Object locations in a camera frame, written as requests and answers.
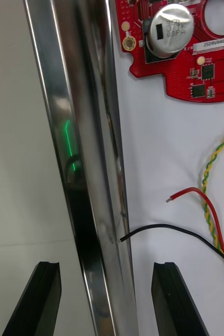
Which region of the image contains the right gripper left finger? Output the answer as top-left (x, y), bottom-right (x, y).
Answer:
top-left (2, 261), bottom-right (62, 336)

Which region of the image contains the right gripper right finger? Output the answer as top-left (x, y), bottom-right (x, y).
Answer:
top-left (151, 261), bottom-right (209, 336)

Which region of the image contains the round red circuit board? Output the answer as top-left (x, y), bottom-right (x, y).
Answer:
top-left (116, 0), bottom-right (224, 103)

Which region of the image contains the red-black wire harness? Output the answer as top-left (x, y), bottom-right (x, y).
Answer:
top-left (119, 186), bottom-right (224, 274)

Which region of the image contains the steel tray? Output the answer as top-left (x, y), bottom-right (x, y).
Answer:
top-left (22, 0), bottom-right (140, 336)

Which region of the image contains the green-yellow twisted wire harness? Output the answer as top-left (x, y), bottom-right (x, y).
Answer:
top-left (200, 125), bottom-right (224, 284)

